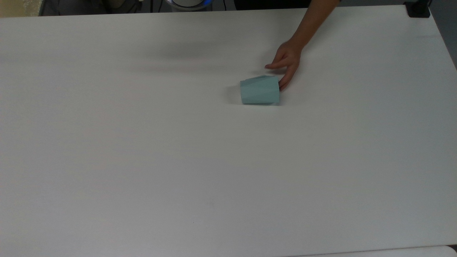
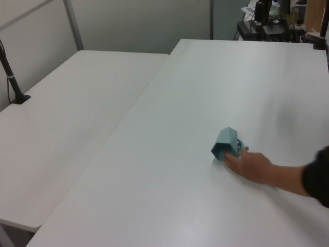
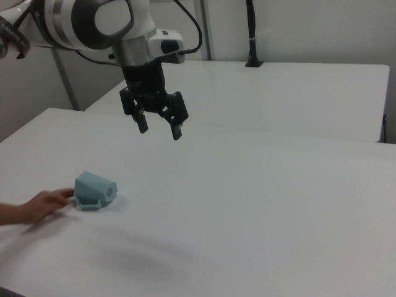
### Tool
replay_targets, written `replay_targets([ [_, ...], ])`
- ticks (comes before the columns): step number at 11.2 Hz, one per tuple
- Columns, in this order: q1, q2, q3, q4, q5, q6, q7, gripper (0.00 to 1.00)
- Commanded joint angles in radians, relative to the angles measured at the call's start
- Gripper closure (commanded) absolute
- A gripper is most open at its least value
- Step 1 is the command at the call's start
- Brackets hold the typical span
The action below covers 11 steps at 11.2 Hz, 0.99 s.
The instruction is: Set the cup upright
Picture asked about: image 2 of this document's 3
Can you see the brown wooden board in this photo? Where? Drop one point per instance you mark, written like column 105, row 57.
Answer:
column 313, row 15

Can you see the dark upright device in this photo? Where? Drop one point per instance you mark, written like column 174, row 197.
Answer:
column 262, row 11

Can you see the black flat equipment box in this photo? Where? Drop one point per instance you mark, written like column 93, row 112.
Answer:
column 246, row 29

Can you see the forearm with dark sleeve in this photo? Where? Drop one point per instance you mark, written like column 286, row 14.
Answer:
column 303, row 177

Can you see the black camera pole with base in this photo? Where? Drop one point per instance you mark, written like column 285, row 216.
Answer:
column 11, row 81

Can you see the black table clamp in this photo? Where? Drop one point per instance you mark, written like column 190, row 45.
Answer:
column 321, row 38

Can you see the grey metal partition post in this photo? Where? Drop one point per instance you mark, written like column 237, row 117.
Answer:
column 75, row 25

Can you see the teal faceted plastic cup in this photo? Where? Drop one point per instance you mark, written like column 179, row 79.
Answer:
column 225, row 136

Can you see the person's bare hand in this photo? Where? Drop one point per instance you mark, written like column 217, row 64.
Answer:
column 250, row 166

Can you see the white side table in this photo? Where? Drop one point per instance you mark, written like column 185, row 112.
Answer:
column 64, row 108

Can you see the black electronics unit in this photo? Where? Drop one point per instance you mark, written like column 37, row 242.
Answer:
column 275, row 31

